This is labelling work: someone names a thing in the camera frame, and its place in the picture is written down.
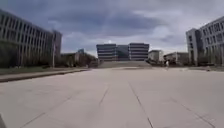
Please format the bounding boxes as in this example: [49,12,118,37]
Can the wide concrete steps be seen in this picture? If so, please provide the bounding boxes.
[97,60,153,69]

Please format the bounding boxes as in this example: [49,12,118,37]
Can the grey banded twin-block building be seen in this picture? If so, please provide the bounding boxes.
[96,42,150,62]

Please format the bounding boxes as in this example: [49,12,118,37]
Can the reddish low building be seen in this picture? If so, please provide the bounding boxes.
[61,48,98,68]

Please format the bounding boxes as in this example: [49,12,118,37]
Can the pale concrete slab plaza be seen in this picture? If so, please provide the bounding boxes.
[0,67,224,128]

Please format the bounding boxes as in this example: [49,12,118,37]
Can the small pale building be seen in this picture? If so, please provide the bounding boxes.
[148,49,165,63]

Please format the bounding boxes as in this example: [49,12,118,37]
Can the pole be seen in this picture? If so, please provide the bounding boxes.
[51,34,56,69]

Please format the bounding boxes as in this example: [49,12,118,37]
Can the low grey building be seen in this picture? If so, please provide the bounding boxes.
[163,51,190,66]

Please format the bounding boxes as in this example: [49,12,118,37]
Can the low kerb edge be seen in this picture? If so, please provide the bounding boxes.
[0,68,89,84]

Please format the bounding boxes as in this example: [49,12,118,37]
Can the grass strip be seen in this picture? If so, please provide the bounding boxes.
[0,66,88,76]

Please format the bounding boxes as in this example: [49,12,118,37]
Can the long grey office building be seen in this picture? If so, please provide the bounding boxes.
[0,8,63,68]

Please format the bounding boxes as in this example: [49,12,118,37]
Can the pale grey multi-storey building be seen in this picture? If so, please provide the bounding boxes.
[185,15,224,67]

